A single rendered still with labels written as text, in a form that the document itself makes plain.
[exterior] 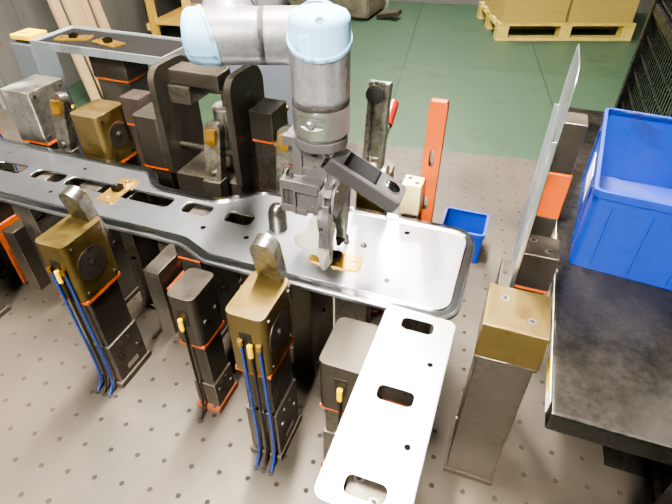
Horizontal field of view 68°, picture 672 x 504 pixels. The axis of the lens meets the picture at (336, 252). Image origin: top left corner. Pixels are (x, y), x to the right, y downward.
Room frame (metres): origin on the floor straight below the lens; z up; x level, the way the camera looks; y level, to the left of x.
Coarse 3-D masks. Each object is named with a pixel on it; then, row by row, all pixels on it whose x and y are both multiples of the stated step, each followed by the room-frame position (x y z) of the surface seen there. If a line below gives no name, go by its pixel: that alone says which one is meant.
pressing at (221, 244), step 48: (0, 144) 1.01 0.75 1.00; (0, 192) 0.82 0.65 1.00; (96, 192) 0.81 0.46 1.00; (144, 192) 0.82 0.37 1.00; (192, 240) 0.66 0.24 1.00; (240, 240) 0.66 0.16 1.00; (288, 240) 0.66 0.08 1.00; (384, 240) 0.66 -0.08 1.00; (432, 240) 0.66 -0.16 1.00; (336, 288) 0.55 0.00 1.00; (384, 288) 0.54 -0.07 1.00; (432, 288) 0.54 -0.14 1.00
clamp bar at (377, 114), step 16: (368, 96) 0.78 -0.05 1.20; (384, 96) 0.79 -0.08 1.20; (368, 112) 0.80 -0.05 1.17; (384, 112) 0.79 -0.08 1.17; (368, 128) 0.79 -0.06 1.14; (384, 128) 0.79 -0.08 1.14; (368, 144) 0.79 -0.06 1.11; (384, 144) 0.79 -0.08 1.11; (368, 160) 0.80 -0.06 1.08; (384, 160) 0.79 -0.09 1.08
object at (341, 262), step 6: (336, 252) 0.62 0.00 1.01; (342, 252) 0.63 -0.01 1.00; (312, 258) 0.61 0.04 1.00; (318, 258) 0.61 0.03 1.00; (336, 258) 0.60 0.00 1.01; (342, 258) 0.61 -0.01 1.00; (348, 258) 0.61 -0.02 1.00; (354, 258) 0.61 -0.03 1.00; (360, 258) 0.61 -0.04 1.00; (330, 264) 0.60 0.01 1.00; (336, 264) 0.60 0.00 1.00; (342, 264) 0.60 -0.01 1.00; (348, 264) 0.60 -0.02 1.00; (360, 264) 0.60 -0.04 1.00; (348, 270) 0.58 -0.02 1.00; (354, 270) 0.58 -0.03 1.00
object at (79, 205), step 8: (64, 192) 0.65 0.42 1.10; (72, 192) 0.65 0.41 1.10; (80, 192) 0.66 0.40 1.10; (64, 200) 0.65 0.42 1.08; (72, 200) 0.65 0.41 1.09; (80, 200) 0.65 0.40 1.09; (88, 200) 0.66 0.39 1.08; (72, 208) 0.66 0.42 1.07; (80, 208) 0.65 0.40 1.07; (88, 208) 0.66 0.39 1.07; (72, 216) 0.66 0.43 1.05; (80, 216) 0.66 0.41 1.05; (88, 216) 0.65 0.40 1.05; (96, 216) 0.67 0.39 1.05; (104, 224) 0.68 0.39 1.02; (112, 240) 0.68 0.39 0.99
